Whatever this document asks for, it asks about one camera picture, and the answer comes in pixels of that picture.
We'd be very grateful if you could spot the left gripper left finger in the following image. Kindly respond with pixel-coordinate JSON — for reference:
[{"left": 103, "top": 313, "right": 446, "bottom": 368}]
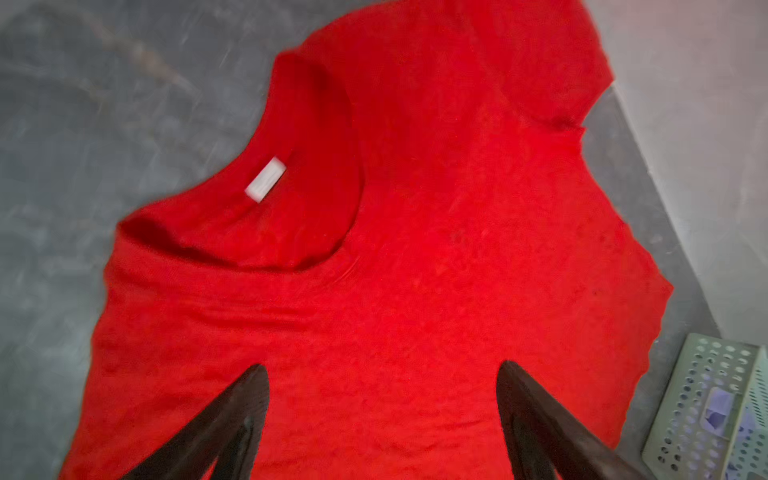
[{"left": 124, "top": 365, "right": 270, "bottom": 479}]

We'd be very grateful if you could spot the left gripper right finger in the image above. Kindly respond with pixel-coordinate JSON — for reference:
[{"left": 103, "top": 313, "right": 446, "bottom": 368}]
[{"left": 496, "top": 361, "right": 642, "bottom": 480}]

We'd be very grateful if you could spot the light green plastic basket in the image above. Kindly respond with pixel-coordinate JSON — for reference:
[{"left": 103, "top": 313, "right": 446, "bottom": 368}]
[{"left": 642, "top": 334, "right": 767, "bottom": 480}]

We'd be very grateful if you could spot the bright red t-shirt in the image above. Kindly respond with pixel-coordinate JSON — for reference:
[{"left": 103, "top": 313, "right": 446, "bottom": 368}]
[{"left": 61, "top": 1, "right": 672, "bottom": 479}]

